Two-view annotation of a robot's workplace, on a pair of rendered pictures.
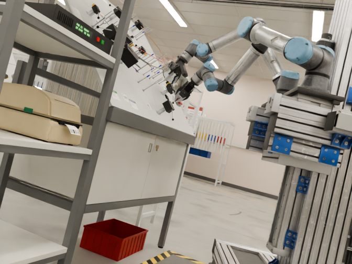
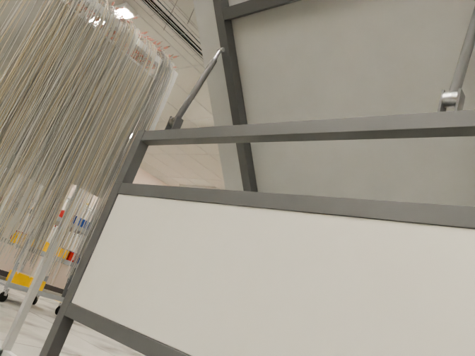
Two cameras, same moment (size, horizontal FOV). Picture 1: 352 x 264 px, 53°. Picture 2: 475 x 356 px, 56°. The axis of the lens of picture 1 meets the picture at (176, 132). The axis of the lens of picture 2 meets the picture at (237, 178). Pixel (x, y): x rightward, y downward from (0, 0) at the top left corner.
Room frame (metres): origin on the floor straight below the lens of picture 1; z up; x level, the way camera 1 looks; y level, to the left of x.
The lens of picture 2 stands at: (2.00, 1.66, 0.48)
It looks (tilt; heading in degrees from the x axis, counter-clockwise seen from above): 18 degrees up; 292
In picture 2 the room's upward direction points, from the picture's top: 19 degrees clockwise
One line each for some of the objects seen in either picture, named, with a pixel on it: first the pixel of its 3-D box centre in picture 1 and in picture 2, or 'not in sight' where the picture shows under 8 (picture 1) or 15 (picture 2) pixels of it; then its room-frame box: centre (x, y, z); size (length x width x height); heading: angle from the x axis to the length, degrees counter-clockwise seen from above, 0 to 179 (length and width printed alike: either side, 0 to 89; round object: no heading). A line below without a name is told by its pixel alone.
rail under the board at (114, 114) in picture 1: (160, 130); not in sight; (2.14, 0.10, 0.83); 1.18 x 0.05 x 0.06; 157
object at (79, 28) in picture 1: (53, 29); not in sight; (1.39, 0.57, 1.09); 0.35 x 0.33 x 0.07; 157
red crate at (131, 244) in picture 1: (115, 238); not in sight; (2.39, 0.22, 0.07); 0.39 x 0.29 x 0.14; 160
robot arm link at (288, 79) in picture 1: (288, 81); not in sight; (2.22, -0.62, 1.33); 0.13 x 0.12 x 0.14; 171
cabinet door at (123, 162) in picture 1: (124, 164); not in sight; (1.89, 0.22, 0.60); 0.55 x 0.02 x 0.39; 157
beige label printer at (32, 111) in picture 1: (40, 113); not in sight; (1.44, 0.55, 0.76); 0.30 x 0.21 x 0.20; 71
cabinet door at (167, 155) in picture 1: (165, 168); not in sight; (2.40, 0.01, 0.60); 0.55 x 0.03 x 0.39; 157
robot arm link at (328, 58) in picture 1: (319, 62); not in sight; (1.71, -0.60, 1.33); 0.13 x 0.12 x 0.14; 124
